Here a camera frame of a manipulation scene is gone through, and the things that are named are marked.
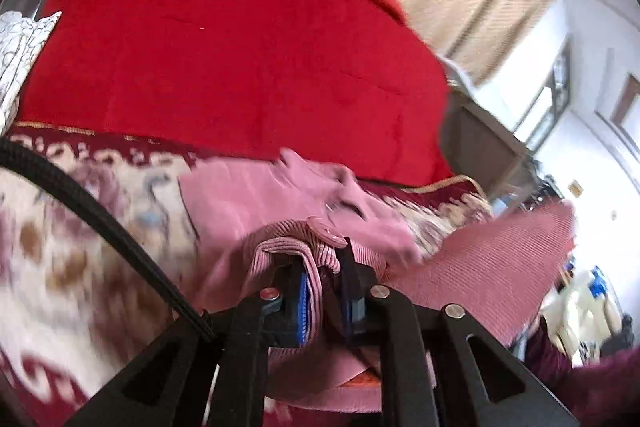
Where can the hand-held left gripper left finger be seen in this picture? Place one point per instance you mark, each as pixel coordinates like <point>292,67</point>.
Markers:
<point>296,307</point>

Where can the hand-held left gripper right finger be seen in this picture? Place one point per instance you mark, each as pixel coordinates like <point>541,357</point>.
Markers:
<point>351,307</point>

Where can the person's right forearm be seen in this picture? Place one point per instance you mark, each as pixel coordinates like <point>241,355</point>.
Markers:
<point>600,387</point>

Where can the white plastic bag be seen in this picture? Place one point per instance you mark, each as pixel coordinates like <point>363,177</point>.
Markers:
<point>580,307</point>

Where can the floral patterned blanket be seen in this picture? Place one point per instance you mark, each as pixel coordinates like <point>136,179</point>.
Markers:
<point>75,232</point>

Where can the red quilt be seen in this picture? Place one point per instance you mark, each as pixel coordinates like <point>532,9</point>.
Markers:
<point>225,57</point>

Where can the window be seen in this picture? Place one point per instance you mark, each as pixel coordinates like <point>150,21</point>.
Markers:
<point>545,97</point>

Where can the white patterned pillow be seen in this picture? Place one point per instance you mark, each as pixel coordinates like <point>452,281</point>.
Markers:
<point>20,52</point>

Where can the wooden door frame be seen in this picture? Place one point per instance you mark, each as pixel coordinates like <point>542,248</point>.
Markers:
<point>627,99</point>

